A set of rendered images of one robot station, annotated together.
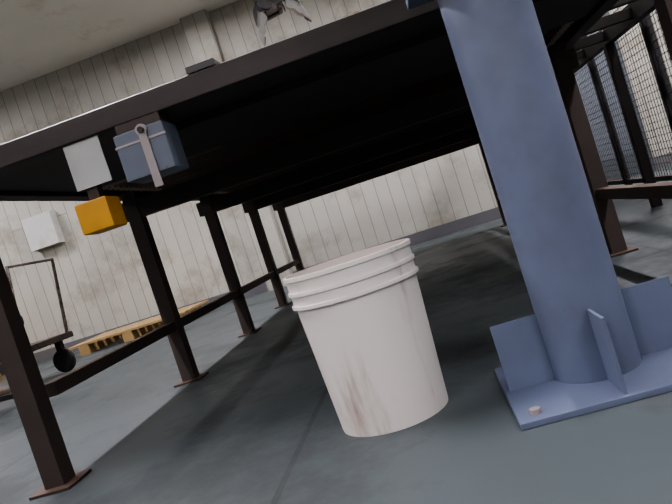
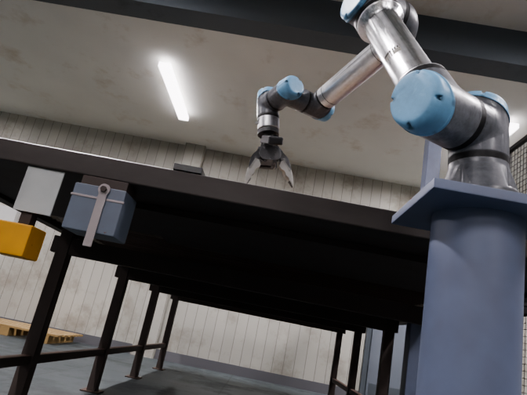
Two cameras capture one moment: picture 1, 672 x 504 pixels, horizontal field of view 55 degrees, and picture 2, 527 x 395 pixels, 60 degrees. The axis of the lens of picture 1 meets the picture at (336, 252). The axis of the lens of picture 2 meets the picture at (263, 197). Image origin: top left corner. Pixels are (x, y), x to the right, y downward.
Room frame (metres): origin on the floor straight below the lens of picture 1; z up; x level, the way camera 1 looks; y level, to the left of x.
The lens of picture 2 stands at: (0.46, 0.07, 0.55)
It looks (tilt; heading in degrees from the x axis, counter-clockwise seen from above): 17 degrees up; 355
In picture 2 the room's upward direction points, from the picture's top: 12 degrees clockwise
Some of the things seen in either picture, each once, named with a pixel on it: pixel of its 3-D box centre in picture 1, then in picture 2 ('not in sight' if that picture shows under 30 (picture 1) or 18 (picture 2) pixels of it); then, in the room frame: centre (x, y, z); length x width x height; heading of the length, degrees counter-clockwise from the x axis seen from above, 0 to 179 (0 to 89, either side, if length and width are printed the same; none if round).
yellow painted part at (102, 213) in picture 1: (91, 186); (28, 211); (1.67, 0.55, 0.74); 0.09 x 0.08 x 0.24; 82
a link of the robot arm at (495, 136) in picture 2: not in sight; (475, 130); (1.27, -0.41, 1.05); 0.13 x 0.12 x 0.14; 114
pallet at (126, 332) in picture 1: (143, 327); (20, 329); (6.54, 2.12, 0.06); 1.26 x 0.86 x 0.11; 82
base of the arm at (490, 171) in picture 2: not in sight; (477, 183); (1.28, -0.43, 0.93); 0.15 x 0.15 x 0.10
